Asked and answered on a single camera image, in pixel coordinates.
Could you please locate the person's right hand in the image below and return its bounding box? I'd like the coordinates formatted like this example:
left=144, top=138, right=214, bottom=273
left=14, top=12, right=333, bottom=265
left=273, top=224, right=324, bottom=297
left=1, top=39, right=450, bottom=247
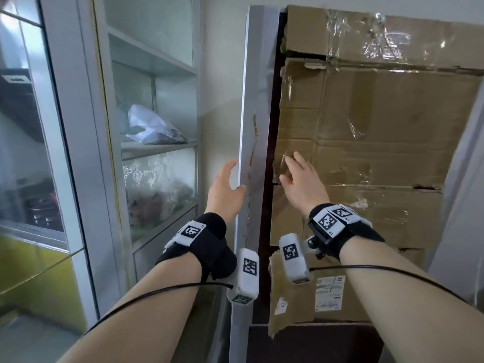
left=279, top=151, right=332, bottom=218

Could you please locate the person's left hand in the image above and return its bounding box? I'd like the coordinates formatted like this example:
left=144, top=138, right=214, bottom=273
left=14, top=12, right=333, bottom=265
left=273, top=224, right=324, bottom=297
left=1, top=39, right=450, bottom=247
left=205, top=159, right=247, bottom=225

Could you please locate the refrigerator door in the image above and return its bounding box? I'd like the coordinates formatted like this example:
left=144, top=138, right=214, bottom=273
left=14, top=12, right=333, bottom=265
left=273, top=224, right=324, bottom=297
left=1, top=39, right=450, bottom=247
left=261, top=11, right=484, bottom=329

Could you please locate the person's right forearm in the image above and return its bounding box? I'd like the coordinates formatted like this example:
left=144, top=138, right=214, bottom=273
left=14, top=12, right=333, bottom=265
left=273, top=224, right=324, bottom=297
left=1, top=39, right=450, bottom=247
left=338, top=234, right=484, bottom=363

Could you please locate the person's left forearm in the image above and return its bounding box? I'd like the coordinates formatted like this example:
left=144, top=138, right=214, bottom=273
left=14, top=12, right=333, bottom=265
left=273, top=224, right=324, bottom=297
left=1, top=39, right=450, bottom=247
left=56, top=253, right=203, bottom=363

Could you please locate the glass sliding door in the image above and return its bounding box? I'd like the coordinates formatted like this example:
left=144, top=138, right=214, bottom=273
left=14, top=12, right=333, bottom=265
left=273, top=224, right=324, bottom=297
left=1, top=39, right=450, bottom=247
left=0, top=0, right=99, bottom=333

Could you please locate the white right wrist marker tag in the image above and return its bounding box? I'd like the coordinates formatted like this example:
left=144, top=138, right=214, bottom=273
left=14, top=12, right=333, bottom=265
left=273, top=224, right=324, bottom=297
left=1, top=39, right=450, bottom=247
left=309, top=204, right=373, bottom=238

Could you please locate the white wrist marker tag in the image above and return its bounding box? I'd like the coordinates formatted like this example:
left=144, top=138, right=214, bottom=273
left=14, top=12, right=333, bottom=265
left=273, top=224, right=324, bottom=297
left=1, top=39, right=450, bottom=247
left=163, top=220, right=207, bottom=251
left=309, top=204, right=373, bottom=238

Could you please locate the white left wrist marker tag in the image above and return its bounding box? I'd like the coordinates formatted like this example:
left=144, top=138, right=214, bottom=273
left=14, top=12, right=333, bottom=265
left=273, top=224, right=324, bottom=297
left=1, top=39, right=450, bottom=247
left=163, top=220, right=207, bottom=251

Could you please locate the taped brown cardboard sheet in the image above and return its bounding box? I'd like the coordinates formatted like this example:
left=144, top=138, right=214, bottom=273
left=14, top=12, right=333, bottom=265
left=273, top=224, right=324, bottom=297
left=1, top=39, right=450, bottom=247
left=267, top=4, right=484, bottom=339

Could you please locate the white plastic bag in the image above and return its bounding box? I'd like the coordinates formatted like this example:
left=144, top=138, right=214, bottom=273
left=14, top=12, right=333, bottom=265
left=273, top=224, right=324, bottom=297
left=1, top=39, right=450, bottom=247
left=127, top=104, right=190, bottom=145

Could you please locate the white shipping label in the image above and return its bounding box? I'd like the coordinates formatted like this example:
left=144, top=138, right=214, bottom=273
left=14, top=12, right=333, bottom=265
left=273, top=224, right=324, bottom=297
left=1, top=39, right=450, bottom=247
left=314, top=275, right=347, bottom=314

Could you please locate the white shelf cabinet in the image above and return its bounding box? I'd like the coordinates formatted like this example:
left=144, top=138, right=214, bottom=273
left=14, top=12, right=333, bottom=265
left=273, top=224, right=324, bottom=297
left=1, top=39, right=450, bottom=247
left=39, top=0, right=203, bottom=329

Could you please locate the yellow kitchen cabinet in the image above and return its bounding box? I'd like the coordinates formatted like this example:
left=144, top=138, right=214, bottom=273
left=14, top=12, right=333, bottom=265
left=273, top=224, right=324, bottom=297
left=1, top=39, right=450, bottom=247
left=0, top=236, right=88, bottom=333

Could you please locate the black range hood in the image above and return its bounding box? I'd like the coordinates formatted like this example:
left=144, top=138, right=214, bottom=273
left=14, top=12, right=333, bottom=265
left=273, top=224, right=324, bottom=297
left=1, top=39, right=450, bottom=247
left=0, top=70, right=44, bottom=142

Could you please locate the black left wrist strap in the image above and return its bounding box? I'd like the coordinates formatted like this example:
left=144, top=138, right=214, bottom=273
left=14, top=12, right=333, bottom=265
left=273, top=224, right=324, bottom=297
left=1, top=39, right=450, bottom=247
left=155, top=212, right=238, bottom=281

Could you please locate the black wrist strap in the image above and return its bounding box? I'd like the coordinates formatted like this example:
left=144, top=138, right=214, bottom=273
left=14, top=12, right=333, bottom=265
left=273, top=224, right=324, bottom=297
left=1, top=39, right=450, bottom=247
left=155, top=212, right=238, bottom=281
left=307, top=203, right=386, bottom=261

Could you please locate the black right wrist strap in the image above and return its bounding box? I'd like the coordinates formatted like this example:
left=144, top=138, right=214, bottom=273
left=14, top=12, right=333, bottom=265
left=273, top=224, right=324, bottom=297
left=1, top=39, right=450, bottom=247
left=307, top=203, right=386, bottom=261

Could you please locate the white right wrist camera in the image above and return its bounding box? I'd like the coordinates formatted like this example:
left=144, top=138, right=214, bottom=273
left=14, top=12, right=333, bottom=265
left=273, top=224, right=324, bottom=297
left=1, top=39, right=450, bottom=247
left=278, top=233, right=312, bottom=285

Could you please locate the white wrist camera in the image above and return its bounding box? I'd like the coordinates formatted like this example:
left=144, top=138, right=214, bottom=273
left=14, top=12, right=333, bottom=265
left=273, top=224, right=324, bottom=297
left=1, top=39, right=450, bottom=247
left=226, top=248, right=261, bottom=306
left=278, top=233, right=312, bottom=285

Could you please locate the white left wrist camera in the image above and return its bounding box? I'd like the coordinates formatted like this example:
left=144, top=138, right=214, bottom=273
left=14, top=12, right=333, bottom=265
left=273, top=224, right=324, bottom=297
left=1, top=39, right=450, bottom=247
left=226, top=248, right=261, bottom=306

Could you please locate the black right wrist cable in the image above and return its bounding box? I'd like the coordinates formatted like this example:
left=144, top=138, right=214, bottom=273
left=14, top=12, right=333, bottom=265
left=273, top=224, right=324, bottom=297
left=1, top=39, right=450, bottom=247
left=308, top=265, right=471, bottom=303

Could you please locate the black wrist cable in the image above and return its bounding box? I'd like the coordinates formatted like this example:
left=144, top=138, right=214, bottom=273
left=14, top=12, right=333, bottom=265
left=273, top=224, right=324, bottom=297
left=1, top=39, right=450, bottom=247
left=308, top=265, right=471, bottom=303
left=81, top=282, right=234, bottom=337

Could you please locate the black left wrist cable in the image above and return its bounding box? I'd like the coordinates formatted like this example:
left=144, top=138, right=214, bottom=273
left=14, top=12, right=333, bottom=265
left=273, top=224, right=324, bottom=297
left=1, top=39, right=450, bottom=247
left=81, top=282, right=234, bottom=337

